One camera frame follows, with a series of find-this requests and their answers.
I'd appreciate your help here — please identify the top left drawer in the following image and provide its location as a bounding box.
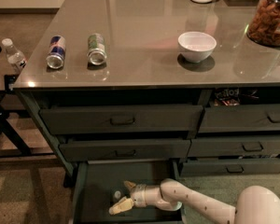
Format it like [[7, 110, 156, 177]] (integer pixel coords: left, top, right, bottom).
[[39, 105, 203, 134]]

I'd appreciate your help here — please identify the blue silver Red Bull can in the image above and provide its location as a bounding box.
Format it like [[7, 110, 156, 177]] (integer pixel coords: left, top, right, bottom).
[[46, 35, 66, 69]]

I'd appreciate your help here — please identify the dark snack bag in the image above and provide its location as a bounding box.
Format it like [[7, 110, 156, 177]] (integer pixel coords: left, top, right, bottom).
[[214, 88, 240, 106]]

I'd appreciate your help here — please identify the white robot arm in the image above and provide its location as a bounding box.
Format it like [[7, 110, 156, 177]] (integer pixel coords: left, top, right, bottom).
[[109, 178, 280, 224]]

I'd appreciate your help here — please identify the dark green cabinet frame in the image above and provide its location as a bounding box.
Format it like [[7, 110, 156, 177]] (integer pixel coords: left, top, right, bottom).
[[18, 87, 280, 180]]

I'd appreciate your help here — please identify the clear snack jar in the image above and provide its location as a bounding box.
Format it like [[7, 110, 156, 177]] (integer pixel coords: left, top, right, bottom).
[[246, 0, 280, 48]]

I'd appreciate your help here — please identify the middle right drawer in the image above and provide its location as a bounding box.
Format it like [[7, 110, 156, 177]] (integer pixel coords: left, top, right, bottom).
[[188, 135, 280, 158]]

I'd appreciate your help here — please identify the open bottom left drawer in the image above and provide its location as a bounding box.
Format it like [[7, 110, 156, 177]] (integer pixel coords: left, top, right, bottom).
[[72, 161, 186, 224]]

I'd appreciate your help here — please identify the bottom right drawer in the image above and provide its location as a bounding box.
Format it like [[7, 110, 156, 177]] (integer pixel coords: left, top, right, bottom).
[[179, 159, 280, 176]]

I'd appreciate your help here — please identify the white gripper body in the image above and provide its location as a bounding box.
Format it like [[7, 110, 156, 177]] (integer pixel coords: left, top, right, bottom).
[[130, 184, 162, 207]]

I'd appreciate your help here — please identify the green silver soda can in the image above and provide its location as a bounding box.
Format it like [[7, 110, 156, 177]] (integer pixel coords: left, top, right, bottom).
[[87, 34, 106, 65]]

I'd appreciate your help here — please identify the black side table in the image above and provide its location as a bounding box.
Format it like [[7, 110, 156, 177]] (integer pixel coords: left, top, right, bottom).
[[0, 42, 54, 159]]

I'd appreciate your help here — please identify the middle left drawer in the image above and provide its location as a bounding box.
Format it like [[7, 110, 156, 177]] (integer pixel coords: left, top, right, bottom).
[[59, 139, 190, 161]]

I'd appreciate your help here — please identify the white ceramic bowl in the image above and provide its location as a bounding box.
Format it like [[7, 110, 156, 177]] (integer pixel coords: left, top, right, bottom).
[[177, 32, 217, 63]]

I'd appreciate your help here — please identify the clear plastic water bottle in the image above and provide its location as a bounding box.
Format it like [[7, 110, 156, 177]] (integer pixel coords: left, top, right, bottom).
[[113, 190, 121, 203]]

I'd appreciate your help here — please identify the top right drawer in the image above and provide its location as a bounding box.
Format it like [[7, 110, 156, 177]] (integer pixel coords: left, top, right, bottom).
[[199, 104, 280, 133]]

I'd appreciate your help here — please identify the water bottle on side table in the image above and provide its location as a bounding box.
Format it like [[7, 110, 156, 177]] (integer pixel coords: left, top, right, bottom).
[[2, 38, 27, 74]]

